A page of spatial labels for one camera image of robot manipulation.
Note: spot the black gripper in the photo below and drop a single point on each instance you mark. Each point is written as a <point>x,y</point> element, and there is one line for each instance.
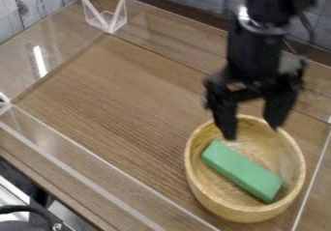
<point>256,74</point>

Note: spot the green rectangular block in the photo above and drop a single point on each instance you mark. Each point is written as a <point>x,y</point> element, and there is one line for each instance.
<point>245,173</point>

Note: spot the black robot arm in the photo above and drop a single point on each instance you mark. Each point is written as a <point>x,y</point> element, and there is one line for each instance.
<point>271,13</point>

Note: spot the round wooden bowl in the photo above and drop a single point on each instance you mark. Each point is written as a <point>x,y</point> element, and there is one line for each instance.
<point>268,147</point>

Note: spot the clear acrylic corner bracket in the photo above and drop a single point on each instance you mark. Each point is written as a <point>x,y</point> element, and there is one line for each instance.
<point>106,21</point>

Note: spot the black metal bracket with screw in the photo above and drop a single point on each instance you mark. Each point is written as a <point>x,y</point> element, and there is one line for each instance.
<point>36,219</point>

